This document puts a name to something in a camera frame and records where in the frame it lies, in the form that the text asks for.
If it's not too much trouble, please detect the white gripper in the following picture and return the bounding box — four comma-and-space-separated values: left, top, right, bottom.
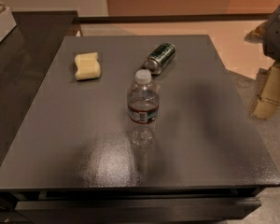
248, 5, 280, 119

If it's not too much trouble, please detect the clear plastic water bottle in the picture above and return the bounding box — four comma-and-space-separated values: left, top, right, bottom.
127, 69, 160, 148

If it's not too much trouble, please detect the yellow sponge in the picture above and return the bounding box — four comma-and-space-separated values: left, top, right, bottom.
75, 52, 102, 80

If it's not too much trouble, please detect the green metal can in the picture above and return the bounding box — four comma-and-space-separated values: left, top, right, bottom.
144, 43, 175, 76

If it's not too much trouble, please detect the dark drawer front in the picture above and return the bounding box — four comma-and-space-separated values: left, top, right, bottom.
16, 197, 261, 223

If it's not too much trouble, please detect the white box on side table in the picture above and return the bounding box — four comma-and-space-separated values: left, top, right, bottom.
0, 7, 16, 43

